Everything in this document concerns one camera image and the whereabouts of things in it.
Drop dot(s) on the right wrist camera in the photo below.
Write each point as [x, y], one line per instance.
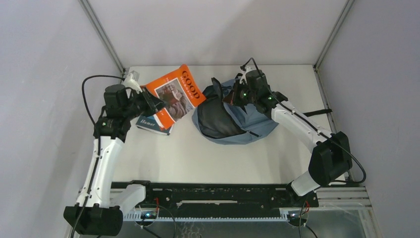
[254, 79]

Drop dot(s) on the white slotted cable duct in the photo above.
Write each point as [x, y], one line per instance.
[151, 216]

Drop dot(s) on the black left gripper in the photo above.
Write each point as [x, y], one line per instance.
[153, 103]

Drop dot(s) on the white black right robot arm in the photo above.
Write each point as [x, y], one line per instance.
[330, 152]

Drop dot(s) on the teal hardcover book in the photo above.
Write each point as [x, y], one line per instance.
[150, 124]

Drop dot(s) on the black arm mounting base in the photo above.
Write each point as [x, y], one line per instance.
[206, 199]

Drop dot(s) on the right aluminium frame post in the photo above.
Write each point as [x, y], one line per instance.
[334, 32]

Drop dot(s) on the orange Good Morning book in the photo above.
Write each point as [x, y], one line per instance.
[180, 94]

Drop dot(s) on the left aluminium frame post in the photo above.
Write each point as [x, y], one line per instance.
[101, 32]

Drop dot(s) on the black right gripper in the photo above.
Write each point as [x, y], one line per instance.
[232, 96]

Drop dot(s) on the blue student backpack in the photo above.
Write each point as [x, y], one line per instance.
[226, 124]

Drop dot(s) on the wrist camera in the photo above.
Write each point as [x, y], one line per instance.
[131, 81]
[254, 79]

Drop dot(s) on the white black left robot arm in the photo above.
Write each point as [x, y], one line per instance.
[94, 213]

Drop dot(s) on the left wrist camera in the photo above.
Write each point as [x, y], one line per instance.
[131, 81]

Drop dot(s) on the aluminium frame post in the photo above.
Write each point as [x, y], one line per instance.
[334, 32]
[101, 32]

